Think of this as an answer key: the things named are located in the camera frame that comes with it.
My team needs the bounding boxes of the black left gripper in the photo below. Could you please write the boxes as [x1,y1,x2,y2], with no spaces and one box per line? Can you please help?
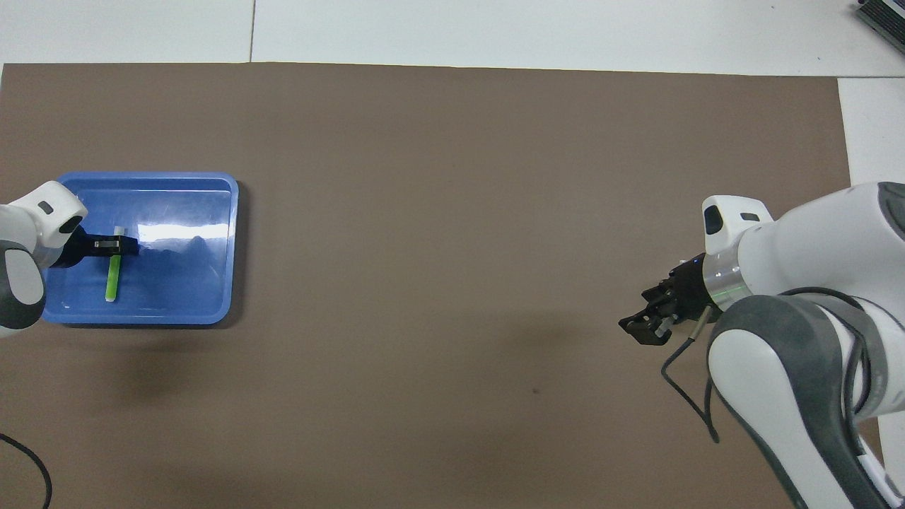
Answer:
[51,226,140,268]

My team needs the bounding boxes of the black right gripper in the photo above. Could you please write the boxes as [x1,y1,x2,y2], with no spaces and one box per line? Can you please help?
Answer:
[619,253,720,346]

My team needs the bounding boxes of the green pen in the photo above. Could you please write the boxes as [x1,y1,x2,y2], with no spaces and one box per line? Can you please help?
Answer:
[105,226,126,303]

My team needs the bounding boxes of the blue plastic tray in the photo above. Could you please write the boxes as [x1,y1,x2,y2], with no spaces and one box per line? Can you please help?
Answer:
[41,172,240,326]

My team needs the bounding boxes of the brown table mat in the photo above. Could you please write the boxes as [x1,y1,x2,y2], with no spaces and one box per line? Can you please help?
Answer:
[0,62,888,509]

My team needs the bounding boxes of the striped dark device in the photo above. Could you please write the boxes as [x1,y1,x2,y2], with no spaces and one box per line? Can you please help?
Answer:
[854,0,905,54]

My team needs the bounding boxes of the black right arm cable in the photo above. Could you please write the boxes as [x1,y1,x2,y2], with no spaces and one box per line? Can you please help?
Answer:
[661,304,722,445]

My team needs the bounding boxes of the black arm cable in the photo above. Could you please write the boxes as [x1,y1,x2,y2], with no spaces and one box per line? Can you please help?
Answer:
[661,304,722,445]
[0,433,54,509]

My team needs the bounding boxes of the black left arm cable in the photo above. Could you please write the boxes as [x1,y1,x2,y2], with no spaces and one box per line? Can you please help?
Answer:
[0,433,54,509]

